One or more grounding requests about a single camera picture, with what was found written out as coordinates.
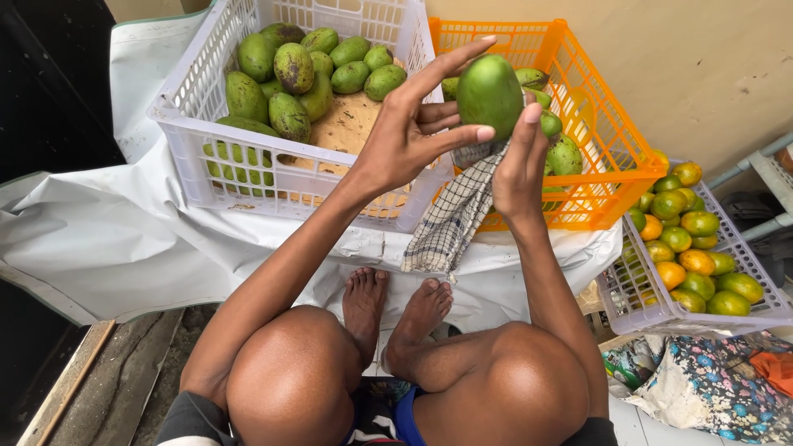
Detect person's right hand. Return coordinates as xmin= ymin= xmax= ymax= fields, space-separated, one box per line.
xmin=492 ymin=103 xmax=550 ymax=218

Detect person's left hand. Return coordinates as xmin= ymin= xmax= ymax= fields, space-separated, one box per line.
xmin=350 ymin=36 xmax=498 ymax=199

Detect checkered white cloth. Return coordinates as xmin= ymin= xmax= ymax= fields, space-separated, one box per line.
xmin=401 ymin=93 xmax=529 ymax=285

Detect smooth green mango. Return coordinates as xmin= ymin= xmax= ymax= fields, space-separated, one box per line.
xmin=457 ymin=55 xmax=525 ymax=142

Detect pile of green mangoes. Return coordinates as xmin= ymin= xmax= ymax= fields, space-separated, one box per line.
xmin=441 ymin=67 xmax=584 ymax=211
xmin=203 ymin=22 xmax=408 ymax=190

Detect brown paper liner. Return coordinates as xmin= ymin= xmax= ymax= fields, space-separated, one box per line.
xmin=278 ymin=57 xmax=411 ymax=219

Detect orange plastic crate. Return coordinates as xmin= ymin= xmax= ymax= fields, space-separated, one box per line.
xmin=429 ymin=19 xmax=667 ymax=232

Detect pile of green-orange citrus fruits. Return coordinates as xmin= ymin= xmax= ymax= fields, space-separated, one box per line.
xmin=620 ymin=149 xmax=765 ymax=317

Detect lavender plastic crate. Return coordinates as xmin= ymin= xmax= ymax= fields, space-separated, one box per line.
xmin=597 ymin=162 xmax=793 ymax=339

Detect person's right leg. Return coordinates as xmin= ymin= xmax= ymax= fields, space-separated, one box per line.
xmin=380 ymin=278 xmax=591 ymax=446

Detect person's leg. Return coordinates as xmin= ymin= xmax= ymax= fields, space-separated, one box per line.
xmin=380 ymin=278 xmax=591 ymax=446
xmin=226 ymin=268 xmax=391 ymax=446

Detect white plastic crate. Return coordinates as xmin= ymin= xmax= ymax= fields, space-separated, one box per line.
xmin=147 ymin=0 xmax=457 ymax=234

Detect crumpled printed plastic bag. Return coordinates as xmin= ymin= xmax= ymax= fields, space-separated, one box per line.
xmin=601 ymin=337 xmax=659 ymax=399

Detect dark sandals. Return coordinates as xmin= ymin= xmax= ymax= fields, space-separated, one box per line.
xmin=721 ymin=191 xmax=793 ymax=288

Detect person's left leg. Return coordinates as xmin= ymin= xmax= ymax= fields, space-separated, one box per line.
xmin=226 ymin=268 xmax=391 ymax=446

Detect black and blue shorts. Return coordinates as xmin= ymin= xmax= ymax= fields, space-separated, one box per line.
xmin=155 ymin=378 xmax=619 ymax=446

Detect floral fabric bag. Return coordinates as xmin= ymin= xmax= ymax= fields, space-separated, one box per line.
xmin=624 ymin=331 xmax=793 ymax=446

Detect white tarp sheet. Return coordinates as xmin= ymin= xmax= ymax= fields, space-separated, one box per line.
xmin=0 ymin=5 xmax=624 ymax=327

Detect orange cloth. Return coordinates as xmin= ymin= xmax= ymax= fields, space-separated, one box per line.
xmin=750 ymin=351 xmax=793 ymax=399

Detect wooden plank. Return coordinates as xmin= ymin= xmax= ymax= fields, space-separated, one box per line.
xmin=17 ymin=319 xmax=118 ymax=446

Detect grey metal rack frame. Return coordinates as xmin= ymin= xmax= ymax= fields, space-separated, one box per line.
xmin=706 ymin=133 xmax=793 ymax=244

